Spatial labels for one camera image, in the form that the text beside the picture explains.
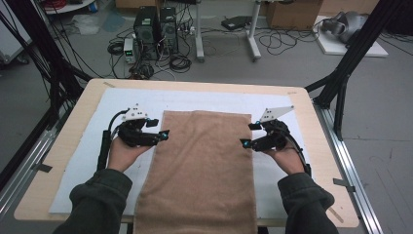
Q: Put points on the black tape piece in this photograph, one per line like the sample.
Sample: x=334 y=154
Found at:
x=44 y=167

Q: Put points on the slim black computer tower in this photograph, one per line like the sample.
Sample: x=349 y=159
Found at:
x=168 y=31

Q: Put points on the white desk frame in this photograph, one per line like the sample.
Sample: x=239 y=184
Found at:
x=199 y=35

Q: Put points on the clear plastic bag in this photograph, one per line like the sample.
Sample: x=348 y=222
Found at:
x=86 y=25

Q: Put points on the black frame post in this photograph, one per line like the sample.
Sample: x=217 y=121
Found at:
x=35 y=48
x=357 y=48

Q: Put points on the person's right hand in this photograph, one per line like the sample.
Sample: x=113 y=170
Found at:
x=289 y=161

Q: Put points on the large cardboard box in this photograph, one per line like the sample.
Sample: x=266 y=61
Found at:
x=293 y=14

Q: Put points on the person's left hand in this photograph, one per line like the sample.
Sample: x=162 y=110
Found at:
x=121 y=156

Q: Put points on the grey rounded device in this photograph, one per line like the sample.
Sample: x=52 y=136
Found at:
x=350 y=24

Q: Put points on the aluminium rail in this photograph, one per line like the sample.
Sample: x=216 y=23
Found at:
x=350 y=172
x=26 y=169

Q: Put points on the white floor board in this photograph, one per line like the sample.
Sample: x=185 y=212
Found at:
x=334 y=48

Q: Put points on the grey tape piece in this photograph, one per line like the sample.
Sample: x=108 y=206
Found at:
x=343 y=184

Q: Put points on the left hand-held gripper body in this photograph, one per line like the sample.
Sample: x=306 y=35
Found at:
x=134 y=133

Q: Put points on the brown terry towel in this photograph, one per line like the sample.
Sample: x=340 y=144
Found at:
x=201 y=169

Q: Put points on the white foam mat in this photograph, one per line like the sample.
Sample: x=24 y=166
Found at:
x=195 y=99

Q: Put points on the round white table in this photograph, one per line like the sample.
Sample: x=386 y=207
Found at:
x=68 y=8

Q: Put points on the flat black device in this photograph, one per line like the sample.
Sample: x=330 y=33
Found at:
x=236 y=22

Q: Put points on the white bench power supply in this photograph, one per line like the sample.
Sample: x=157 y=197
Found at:
x=129 y=50

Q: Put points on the large black computer tower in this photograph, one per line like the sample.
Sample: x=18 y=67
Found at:
x=146 y=31

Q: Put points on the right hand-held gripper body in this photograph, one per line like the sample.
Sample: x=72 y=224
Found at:
x=276 y=136

